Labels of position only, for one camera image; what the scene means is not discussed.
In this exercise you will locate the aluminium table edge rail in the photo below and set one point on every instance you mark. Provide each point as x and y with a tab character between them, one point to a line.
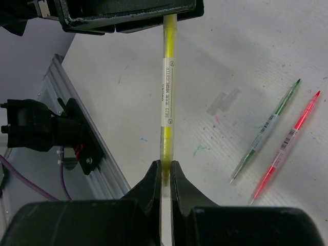
53	148

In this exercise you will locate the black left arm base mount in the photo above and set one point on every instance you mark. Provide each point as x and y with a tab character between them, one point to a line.
31	124

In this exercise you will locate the clear pink pen cap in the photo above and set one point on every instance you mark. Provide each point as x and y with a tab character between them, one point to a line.
229	99

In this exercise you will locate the green highlighter pen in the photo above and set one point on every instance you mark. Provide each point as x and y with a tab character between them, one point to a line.
265	131

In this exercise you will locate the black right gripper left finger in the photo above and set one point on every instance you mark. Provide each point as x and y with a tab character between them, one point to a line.
133	219

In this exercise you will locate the clear green pen cap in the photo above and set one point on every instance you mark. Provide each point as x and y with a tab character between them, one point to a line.
220	102

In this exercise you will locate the yellow highlighter pen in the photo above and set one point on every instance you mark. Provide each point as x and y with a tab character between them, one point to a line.
167	114

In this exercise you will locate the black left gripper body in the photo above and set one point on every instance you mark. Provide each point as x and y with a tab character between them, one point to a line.
16	14

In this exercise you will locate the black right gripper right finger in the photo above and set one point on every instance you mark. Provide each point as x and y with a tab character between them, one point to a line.
196	220

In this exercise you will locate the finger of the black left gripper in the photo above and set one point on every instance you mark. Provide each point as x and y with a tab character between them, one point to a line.
100	17
144	24

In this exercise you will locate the pink highlighter pen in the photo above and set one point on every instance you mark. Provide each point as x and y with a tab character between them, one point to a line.
284	150

